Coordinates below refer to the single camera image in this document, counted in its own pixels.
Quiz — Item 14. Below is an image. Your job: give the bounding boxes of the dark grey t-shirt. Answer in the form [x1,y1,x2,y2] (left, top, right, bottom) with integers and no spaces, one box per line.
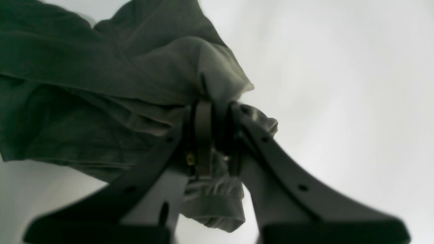
[0,0,278,233]

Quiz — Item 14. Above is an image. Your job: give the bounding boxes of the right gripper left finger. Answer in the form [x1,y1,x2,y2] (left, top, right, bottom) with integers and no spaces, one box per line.
[23,100,213,244]

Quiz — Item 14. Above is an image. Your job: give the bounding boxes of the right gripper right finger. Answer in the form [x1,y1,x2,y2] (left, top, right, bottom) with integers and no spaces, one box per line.
[228,103,411,244]

